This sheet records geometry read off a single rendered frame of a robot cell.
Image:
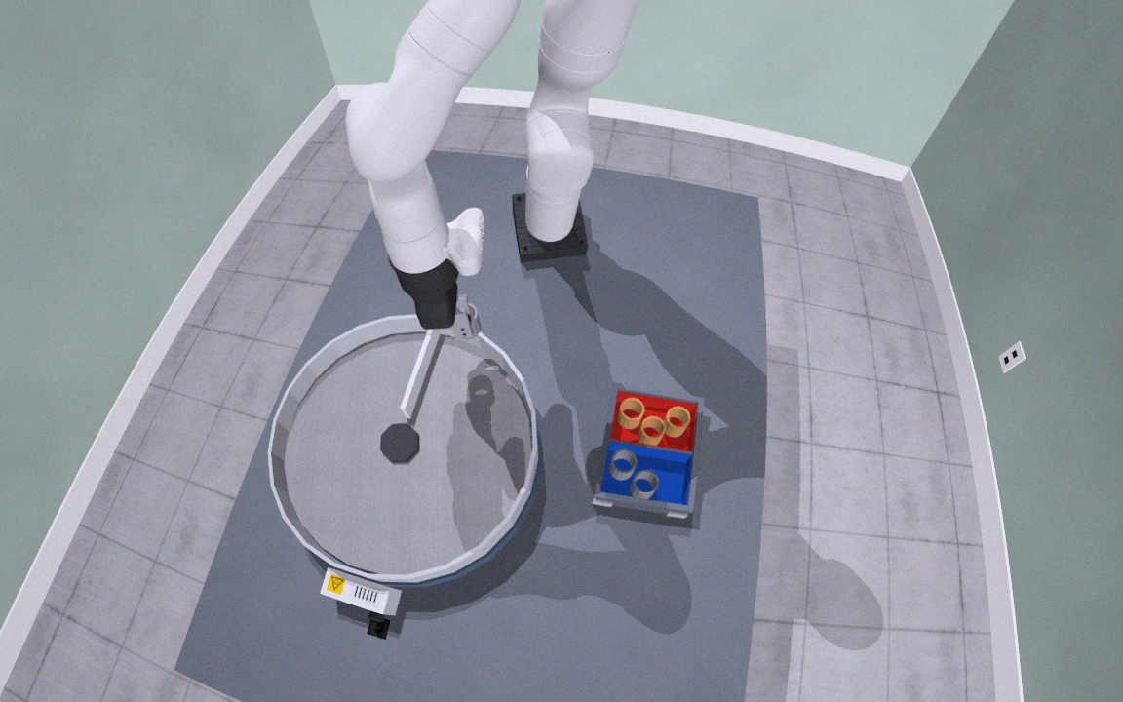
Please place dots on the grey metal ring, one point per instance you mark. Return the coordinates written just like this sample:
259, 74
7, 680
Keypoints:
622, 454
647, 475
475, 323

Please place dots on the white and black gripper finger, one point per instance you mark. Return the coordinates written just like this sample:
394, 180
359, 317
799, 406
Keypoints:
462, 323
461, 301

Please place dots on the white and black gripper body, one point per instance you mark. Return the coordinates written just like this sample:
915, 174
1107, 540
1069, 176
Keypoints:
425, 267

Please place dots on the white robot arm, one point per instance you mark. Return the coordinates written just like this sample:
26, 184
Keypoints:
391, 134

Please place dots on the bronze bushing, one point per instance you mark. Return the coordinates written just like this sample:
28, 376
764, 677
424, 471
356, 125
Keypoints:
656, 423
683, 415
630, 404

